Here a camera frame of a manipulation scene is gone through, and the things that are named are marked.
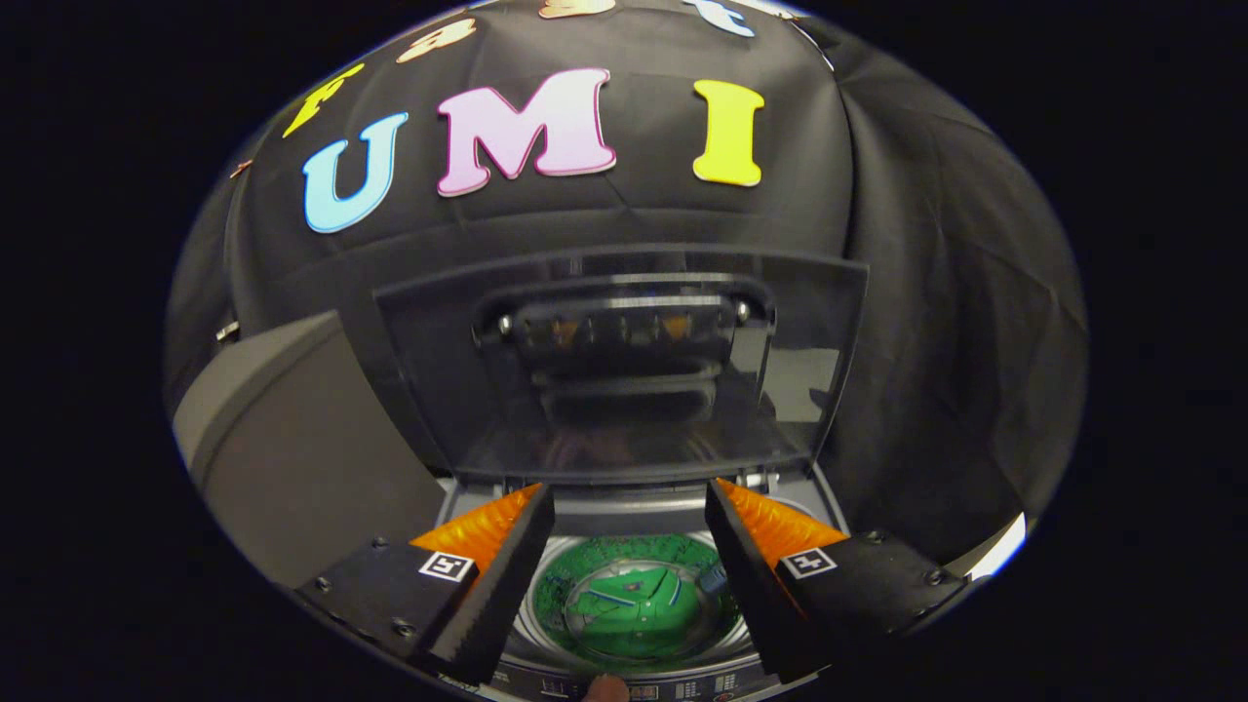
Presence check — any grey cabinet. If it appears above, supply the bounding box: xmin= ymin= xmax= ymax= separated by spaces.
xmin=174 ymin=310 xmax=448 ymax=591

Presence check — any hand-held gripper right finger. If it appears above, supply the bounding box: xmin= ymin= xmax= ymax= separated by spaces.
xmin=704 ymin=478 xmax=976 ymax=683

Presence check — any black backdrop cloth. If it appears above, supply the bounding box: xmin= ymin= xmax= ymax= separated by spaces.
xmin=164 ymin=0 xmax=1090 ymax=566

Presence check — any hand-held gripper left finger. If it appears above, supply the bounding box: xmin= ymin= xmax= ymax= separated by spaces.
xmin=292 ymin=483 xmax=557 ymax=685

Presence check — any white panel with black marks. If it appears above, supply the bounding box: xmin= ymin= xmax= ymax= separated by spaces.
xmin=960 ymin=512 xmax=1027 ymax=581

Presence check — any green polo shirt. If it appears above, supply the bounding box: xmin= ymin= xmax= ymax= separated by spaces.
xmin=531 ymin=534 xmax=742 ymax=669

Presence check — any grey washing machine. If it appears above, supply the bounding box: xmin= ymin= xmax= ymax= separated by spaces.
xmin=434 ymin=463 xmax=849 ymax=702

